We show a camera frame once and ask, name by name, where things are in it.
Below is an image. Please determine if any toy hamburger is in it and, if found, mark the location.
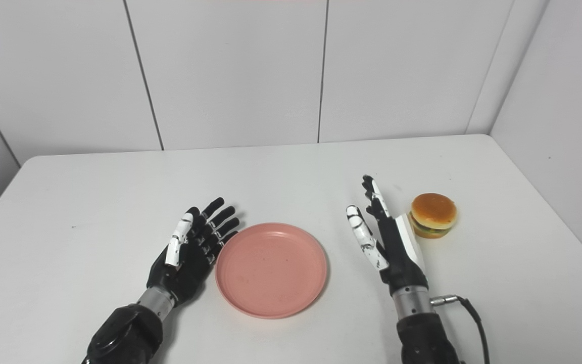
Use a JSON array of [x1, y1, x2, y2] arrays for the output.
[[409, 193, 458, 239]]

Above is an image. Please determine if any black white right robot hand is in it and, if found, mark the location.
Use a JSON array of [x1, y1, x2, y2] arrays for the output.
[[346, 175, 429, 297]]

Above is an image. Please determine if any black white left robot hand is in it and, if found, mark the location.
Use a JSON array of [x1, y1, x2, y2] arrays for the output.
[[146, 197, 240, 307]]

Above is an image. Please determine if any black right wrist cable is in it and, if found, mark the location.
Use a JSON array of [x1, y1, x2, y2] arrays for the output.
[[430, 295, 491, 364]]

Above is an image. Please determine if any pink round plate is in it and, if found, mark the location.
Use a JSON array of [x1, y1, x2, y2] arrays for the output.
[[215, 222, 328, 319]]

